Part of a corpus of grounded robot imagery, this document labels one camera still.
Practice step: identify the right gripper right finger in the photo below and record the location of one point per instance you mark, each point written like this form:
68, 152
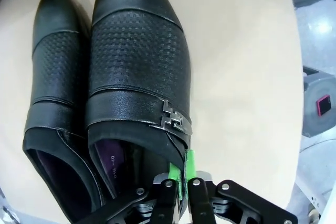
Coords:
199, 200

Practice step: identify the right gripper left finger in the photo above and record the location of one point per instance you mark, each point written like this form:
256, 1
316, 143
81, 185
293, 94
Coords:
162, 203

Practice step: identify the black leather loafer shoe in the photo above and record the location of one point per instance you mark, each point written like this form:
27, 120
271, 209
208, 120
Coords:
52, 64
136, 51

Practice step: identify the grey block with red square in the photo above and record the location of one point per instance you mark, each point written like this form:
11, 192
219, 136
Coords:
312, 87

